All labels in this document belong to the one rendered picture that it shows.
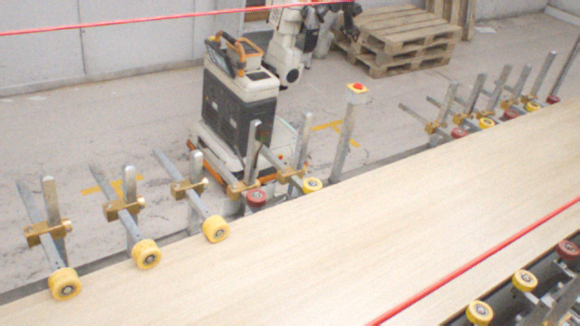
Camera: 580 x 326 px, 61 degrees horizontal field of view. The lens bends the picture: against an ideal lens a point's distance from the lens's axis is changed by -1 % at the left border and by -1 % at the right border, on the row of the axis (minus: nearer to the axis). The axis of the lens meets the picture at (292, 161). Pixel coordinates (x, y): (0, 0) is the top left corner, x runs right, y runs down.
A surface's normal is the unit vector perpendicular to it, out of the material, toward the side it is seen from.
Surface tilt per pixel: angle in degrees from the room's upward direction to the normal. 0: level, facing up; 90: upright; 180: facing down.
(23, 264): 0
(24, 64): 90
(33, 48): 90
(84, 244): 0
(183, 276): 0
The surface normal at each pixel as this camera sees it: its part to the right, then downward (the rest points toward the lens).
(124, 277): 0.15, -0.80
